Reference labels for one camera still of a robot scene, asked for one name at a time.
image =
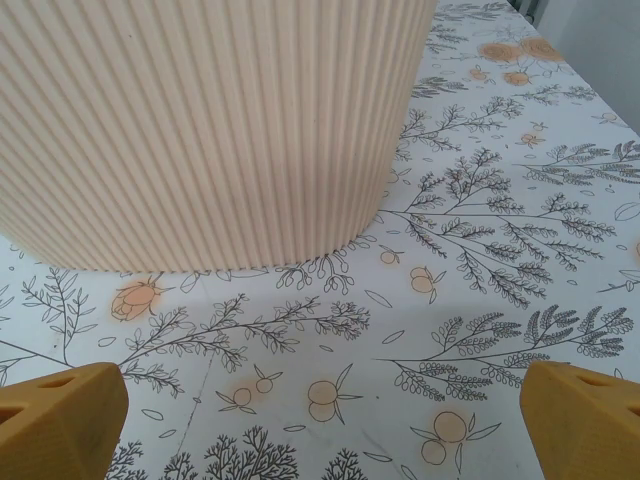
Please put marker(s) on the floral print tablecloth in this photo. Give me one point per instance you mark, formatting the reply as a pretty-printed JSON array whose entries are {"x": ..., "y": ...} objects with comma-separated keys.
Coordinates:
[{"x": 450, "y": 300}]

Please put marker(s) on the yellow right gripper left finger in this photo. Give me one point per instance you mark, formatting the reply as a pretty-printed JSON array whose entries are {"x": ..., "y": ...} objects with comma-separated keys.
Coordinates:
[{"x": 60, "y": 430}]

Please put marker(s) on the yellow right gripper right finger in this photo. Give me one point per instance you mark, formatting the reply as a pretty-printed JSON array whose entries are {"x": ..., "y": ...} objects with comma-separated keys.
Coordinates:
[{"x": 575, "y": 430}]

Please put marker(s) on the beige ribbed waste bin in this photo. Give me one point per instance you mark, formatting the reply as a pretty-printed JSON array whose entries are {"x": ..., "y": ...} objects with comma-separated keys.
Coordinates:
[{"x": 200, "y": 125}]

